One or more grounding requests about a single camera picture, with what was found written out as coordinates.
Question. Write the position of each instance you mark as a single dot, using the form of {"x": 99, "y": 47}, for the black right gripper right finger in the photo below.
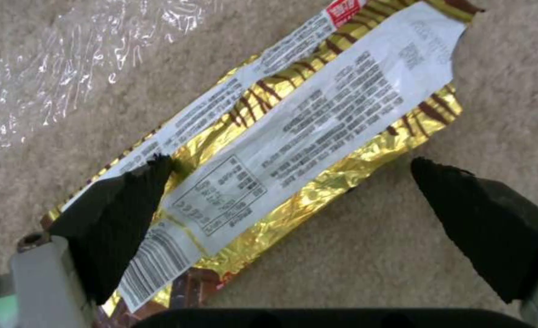
{"x": 487, "y": 225}

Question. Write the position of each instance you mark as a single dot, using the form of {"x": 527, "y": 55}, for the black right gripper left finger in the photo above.
{"x": 100, "y": 225}

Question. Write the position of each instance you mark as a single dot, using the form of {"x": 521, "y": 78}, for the clear crinkled plastic film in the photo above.
{"x": 68, "y": 68}

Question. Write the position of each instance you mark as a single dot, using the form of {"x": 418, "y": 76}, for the gold foil snack wrapper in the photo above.
{"x": 292, "y": 130}

